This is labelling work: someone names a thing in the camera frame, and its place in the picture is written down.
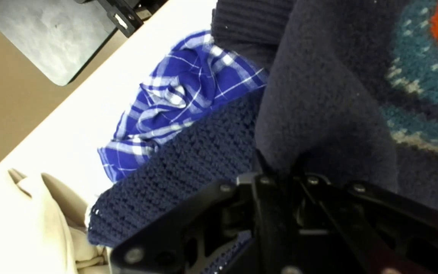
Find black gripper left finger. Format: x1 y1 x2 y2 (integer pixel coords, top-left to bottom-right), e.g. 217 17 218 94
109 172 302 274

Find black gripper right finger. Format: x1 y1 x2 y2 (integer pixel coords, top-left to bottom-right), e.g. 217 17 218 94
293 172 438 274

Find navy fleece garment orange print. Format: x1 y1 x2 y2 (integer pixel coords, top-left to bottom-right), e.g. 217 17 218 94
253 0 438 221

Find cream beige garment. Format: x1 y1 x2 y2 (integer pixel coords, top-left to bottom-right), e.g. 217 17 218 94
0 167 113 274

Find navy knit sweater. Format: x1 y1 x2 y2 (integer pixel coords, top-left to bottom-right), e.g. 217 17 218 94
87 0 302 274

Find blue plaid shirt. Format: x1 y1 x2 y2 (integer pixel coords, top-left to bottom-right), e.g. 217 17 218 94
97 29 271 184

